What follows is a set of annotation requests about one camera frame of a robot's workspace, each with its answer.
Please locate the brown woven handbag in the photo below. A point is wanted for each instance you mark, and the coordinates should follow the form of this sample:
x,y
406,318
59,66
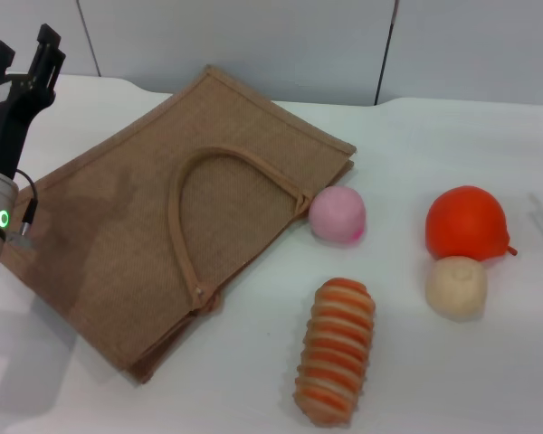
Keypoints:
x,y
117,203

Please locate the orange striped bread loaf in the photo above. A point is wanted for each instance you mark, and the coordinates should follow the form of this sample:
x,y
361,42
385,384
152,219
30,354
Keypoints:
x,y
337,352

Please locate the pink toy peach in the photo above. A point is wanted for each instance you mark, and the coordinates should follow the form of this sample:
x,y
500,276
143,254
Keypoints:
x,y
337,214

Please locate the orange toy fruit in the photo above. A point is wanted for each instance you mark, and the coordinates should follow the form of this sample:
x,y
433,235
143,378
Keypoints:
x,y
463,221

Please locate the cream round bun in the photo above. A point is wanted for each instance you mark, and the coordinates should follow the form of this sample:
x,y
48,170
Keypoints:
x,y
456,289

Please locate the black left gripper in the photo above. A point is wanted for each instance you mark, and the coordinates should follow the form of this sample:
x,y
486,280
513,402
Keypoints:
x,y
9,117

